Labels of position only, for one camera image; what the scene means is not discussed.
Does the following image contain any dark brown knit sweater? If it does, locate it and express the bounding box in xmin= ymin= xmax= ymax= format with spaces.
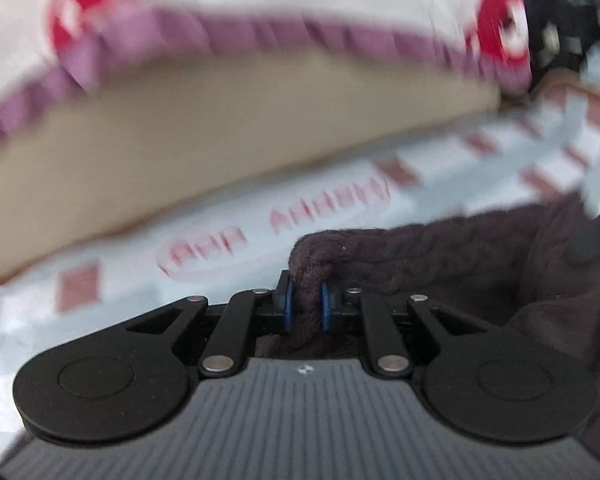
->
xmin=256 ymin=194 xmax=600 ymax=457

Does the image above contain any checkered cartoon play mat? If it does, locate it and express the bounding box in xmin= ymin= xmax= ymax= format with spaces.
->
xmin=0 ymin=80 xmax=600 ymax=459

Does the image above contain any beige bed base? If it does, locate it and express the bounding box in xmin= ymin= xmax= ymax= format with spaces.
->
xmin=0 ymin=49 xmax=501 ymax=283

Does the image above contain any red bear quilted bedspread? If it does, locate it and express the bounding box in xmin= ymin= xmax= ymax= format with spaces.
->
xmin=0 ymin=0 xmax=531 ymax=144

